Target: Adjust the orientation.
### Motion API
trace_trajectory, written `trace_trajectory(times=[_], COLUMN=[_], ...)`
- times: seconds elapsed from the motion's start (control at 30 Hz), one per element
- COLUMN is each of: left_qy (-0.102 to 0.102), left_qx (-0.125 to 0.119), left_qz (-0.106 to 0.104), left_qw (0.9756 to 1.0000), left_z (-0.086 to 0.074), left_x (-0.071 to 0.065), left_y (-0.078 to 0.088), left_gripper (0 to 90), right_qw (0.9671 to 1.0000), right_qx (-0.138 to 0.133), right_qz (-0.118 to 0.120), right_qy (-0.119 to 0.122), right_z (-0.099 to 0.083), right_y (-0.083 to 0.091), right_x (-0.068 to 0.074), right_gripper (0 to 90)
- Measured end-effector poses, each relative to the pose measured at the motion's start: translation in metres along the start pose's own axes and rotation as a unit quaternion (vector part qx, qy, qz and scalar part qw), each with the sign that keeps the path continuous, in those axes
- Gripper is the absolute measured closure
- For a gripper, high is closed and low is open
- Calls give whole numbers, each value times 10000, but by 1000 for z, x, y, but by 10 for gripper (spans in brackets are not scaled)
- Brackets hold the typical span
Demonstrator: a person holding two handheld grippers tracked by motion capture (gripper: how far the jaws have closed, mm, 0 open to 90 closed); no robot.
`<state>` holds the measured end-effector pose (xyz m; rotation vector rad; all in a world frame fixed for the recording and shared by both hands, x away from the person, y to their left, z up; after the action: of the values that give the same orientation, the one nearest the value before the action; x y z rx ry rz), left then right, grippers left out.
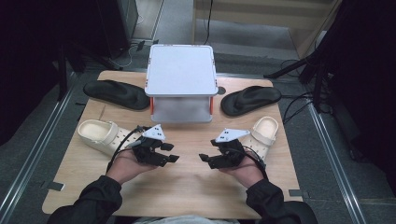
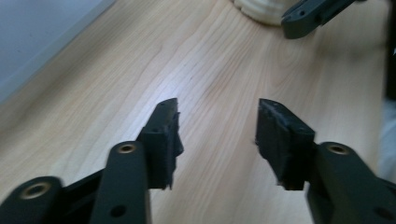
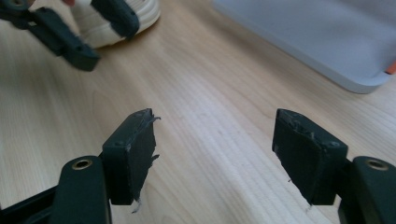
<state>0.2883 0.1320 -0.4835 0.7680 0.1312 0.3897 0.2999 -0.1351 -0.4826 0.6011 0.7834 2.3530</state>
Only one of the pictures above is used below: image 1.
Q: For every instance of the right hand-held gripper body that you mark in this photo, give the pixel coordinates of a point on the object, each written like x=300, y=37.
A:
x=232, y=154

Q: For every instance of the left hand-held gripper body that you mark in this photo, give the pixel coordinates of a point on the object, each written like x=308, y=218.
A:
x=146, y=154

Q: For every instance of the cream clog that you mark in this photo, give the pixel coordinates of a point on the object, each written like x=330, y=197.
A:
x=264, y=130
x=96, y=133

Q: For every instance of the black flip-flop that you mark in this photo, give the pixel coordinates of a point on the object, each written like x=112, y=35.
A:
x=249, y=99
x=116, y=93

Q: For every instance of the white two-tier shoe rack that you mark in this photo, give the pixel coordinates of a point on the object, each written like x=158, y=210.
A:
x=180, y=70

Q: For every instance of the person's left hand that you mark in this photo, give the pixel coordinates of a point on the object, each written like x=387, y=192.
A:
x=124, y=168

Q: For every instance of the person's right hand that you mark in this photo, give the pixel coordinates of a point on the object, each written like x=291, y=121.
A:
x=249, y=174

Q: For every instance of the grey tape strip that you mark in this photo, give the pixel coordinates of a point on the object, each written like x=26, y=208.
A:
x=54, y=186
x=297, y=193

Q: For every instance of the black plug adapter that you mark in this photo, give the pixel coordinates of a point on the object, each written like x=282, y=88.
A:
x=140, y=45

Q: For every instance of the black stand legs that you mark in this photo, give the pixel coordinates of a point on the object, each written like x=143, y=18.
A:
x=292, y=67

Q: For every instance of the black upright stand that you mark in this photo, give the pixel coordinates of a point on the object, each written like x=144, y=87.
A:
x=63, y=74

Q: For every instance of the black cabinet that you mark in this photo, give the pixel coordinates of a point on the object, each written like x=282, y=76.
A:
x=120, y=25

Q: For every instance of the wooden platform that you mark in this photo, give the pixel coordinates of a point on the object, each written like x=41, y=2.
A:
x=249, y=14

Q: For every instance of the metal floor rail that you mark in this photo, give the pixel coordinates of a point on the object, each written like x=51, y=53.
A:
x=37, y=137
x=333, y=155

